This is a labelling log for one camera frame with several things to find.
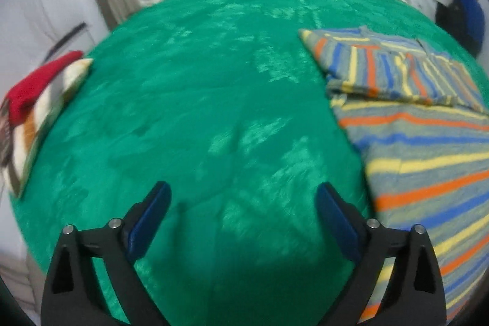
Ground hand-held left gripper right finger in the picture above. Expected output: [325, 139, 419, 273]
[315, 181, 447, 326]

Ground striped knit shirt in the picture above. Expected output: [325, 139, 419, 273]
[298, 25, 489, 323]

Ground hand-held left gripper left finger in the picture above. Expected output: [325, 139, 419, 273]
[40, 180, 172, 326]

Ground dark long object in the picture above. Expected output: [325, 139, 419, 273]
[45, 22, 88, 61]

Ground red cloth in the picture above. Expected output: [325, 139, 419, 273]
[7, 50, 85, 126]

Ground green blanket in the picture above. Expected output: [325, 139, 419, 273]
[8, 0, 486, 326]

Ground striped pillow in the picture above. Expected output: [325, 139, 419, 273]
[0, 58, 94, 199]

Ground blue jacket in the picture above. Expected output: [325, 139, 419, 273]
[454, 0, 486, 45]

